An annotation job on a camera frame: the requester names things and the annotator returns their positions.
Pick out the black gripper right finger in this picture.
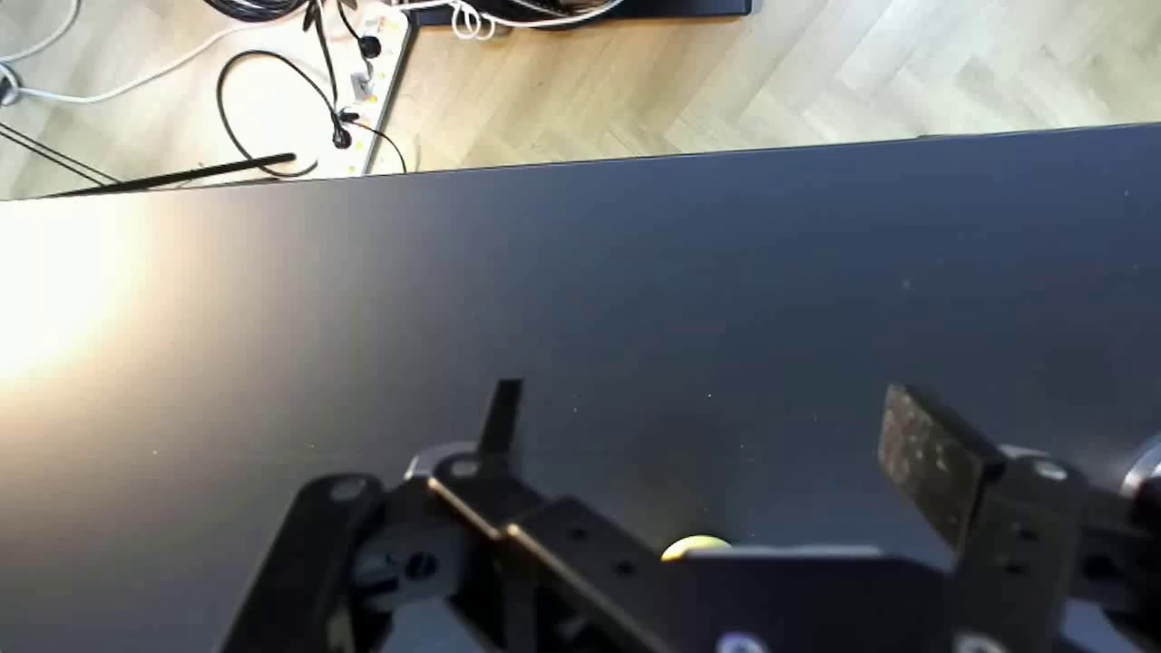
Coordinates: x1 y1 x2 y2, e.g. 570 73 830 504
874 379 1161 653

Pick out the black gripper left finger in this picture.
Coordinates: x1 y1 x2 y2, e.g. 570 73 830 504
220 377 664 653

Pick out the yellow cup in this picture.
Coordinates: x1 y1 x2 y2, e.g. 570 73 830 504
655 528 737 564

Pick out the black rod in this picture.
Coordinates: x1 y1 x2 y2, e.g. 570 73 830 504
46 148 302 200

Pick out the white power strip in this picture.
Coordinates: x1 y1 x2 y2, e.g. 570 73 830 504
348 3 420 173

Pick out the black flat panel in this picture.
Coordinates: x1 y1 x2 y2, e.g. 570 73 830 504
408 0 753 30

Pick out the black looped cable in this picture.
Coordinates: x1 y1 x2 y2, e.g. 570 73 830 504
215 48 414 179

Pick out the coiled white cable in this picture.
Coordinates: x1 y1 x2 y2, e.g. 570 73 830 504
396 0 628 48

